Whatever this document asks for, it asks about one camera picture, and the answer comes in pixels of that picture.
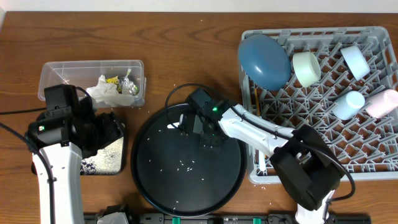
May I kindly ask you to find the black rectangular tray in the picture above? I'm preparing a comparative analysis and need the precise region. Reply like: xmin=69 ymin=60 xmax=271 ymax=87
xmin=27 ymin=111 xmax=124 ymax=175

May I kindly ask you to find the light blue plastic knife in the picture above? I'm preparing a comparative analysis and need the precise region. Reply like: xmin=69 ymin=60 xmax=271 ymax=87
xmin=258 ymin=151 xmax=266 ymax=172

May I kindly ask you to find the light blue small plate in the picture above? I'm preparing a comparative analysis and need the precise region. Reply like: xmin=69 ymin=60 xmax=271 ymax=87
xmin=341 ymin=45 xmax=370 ymax=81

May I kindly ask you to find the dark blue plate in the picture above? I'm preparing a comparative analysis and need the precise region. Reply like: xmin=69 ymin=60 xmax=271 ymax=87
xmin=238 ymin=34 xmax=292 ymax=91

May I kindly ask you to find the grey dishwasher rack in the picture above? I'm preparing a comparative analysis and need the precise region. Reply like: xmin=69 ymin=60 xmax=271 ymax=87
xmin=239 ymin=26 xmax=397 ymax=180

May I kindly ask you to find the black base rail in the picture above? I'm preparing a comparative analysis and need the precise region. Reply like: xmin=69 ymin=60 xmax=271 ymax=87
xmin=83 ymin=212 xmax=373 ymax=224

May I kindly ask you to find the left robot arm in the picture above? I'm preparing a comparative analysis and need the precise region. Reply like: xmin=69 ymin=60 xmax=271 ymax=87
xmin=25 ymin=84 xmax=124 ymax=223

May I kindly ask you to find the teal bowl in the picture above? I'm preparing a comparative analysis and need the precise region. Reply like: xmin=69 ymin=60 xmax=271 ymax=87
xmin=292 ymin=52 xmax=321 ymax=88

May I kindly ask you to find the wooden chopstick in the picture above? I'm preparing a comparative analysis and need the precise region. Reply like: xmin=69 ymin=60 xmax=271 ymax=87
xmin=254 ymin=87 xmax=261 ymax=117

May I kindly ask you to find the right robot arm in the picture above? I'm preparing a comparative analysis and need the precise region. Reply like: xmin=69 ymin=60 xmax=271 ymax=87
xmin=178 ymin=88 xmax=345 ymax=223

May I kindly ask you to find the pile of white rice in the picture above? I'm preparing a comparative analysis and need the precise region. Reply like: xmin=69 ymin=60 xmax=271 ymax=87
xmin=80 ymin=124 xmax=206 ymax=212

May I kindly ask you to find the white tissue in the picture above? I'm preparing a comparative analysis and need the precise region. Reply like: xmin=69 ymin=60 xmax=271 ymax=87
xmin=86 ymin=75 xmax=135 ymax=107

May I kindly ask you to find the white cup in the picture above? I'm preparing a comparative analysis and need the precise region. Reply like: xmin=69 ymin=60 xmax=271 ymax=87
xmin=332 ymin=91 xmax=365 ymax=120

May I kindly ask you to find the yellow snack wrapper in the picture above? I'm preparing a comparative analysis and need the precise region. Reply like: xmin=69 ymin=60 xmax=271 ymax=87
xmin=106 ymin=76 xmax=122 ymax=93

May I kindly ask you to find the clear plastic bin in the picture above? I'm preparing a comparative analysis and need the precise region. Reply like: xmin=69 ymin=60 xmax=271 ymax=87
xmin=38 ymin=60 xmax=146 ymax=108

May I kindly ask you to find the black round tray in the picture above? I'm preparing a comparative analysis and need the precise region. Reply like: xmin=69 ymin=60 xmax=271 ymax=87
xmin=131 ymin=103 xmax=246 ymax=217

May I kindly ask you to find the silver foil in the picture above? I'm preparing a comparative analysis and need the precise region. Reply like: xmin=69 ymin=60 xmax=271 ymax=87
xmin=119 ymin=68 xmax=138 ymax=95

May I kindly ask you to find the pink cup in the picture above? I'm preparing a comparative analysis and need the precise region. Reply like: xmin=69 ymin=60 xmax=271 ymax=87
xmin=365 ymin=89 xmax=397 ymax=118

